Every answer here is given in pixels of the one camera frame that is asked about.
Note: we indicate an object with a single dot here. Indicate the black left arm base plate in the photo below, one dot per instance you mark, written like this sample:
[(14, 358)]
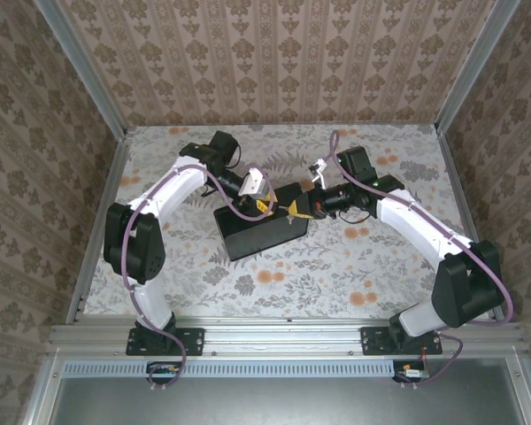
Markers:
[(190, 341)]

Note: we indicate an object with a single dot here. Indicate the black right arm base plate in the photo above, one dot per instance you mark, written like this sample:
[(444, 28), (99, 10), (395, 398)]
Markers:
[(374, 341)]

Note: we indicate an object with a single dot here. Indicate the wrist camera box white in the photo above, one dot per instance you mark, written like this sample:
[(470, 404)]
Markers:
[(253, 182), (318, 173)]

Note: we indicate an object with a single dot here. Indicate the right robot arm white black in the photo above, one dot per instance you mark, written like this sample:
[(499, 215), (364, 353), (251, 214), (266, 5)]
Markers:
[(464, 288)]

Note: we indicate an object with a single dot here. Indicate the black starry night print box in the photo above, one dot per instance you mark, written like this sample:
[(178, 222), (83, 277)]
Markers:
[(256, 239)]

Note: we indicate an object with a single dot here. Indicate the floral patterned table cover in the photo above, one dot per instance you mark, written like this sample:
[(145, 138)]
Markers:
[(292, 301)]

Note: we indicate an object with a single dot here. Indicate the aluminium upright post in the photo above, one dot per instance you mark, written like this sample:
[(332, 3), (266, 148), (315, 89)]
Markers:
[(82, 66), (473, 66)]

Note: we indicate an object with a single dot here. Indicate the wide aluminium extrusion beam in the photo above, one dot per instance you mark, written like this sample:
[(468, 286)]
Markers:
[(283, 338)]

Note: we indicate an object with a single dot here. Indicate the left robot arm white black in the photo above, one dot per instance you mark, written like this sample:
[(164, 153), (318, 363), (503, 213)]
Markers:
[(135, 248)]

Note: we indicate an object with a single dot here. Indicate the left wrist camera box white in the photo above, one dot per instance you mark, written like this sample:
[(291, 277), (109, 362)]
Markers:
[(253, 182)]

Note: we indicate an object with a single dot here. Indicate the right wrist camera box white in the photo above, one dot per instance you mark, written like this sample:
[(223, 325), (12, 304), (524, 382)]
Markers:
[(318, 173)]

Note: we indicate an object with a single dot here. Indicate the aluminium table edge rail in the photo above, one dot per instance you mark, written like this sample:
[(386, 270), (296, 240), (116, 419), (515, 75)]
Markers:
[(460, 190), (93, 248)]

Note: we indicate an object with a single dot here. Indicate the grey metal sheet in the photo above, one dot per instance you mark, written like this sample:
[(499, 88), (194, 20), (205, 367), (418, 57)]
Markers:
[(292, 403)]

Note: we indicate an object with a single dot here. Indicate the small connector board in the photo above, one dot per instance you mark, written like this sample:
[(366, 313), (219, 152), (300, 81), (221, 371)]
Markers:
[(163, 373), (411, 373)]

